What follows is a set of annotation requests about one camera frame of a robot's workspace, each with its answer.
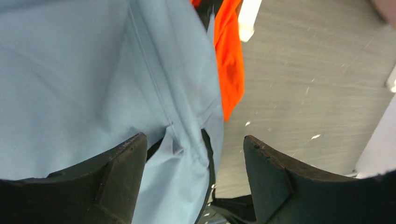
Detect rack pole with foot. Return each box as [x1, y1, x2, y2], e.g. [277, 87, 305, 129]
[385, 65, 396, 93]
[238, 0, 262, 42]

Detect orange cloth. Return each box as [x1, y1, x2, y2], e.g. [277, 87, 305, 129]
[190, 0, 245, 121]

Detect left rack pole with foot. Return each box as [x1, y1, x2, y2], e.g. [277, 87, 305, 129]
[238, 0, 262, 42]

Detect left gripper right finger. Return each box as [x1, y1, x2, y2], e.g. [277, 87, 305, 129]
[243, 135, 396, 224]

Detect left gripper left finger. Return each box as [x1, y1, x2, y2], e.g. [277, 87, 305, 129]
[0, 133, 147, 224]

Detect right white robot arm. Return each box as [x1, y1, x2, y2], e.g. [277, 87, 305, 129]
[355, 97, 396, 179]

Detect pink shorts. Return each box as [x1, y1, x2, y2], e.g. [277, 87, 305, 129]
[371, 0, 396, 29]

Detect right rack pole with foot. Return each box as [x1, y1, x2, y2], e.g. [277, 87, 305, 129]
[385, 65, 396, 93]

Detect blue student backpack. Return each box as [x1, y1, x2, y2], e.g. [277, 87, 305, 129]
[0, 0, 224, 224]

